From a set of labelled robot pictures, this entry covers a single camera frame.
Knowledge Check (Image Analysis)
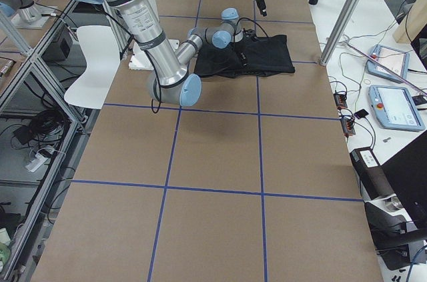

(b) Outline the aluminium frame post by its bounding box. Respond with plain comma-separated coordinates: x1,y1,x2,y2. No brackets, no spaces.
320,0,359,66

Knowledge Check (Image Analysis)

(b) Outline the black monitor with stand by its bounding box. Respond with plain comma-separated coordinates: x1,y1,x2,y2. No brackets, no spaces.
365,133,426,270

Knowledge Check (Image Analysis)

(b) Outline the black adapter box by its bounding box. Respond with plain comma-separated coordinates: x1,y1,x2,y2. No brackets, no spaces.
354,109,369,119

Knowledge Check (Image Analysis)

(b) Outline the right blue teach pendant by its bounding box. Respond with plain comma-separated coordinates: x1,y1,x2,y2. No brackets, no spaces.
368,85,425,132

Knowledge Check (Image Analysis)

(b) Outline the left blue teach pendant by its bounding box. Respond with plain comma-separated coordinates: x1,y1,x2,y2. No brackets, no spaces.
365,44,410,83

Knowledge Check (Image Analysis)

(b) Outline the blue tape line lengthwise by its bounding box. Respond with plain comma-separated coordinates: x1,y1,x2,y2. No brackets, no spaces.
147,0,201,282

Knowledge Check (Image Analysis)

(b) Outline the blue teach pendant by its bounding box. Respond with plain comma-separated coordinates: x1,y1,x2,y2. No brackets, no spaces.
368,85,425,132
365,44,410,83

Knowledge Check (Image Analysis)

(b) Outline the black printed t-shirt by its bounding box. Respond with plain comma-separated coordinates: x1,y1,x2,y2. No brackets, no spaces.
194,35,296,79

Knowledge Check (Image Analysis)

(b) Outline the blue tape line crosswise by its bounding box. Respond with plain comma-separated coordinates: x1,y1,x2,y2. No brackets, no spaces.
71,179,363,203

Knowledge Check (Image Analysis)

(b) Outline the white plastic chair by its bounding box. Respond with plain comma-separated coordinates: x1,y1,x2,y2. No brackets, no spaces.
64,25,121,109

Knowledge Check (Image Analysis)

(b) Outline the black label printer box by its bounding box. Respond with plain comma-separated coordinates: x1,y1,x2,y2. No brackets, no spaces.
350,147,394,199

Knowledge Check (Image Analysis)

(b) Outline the grey orange usb hub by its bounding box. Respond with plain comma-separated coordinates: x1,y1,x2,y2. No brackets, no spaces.
334,93,348,109
340,116,356,138

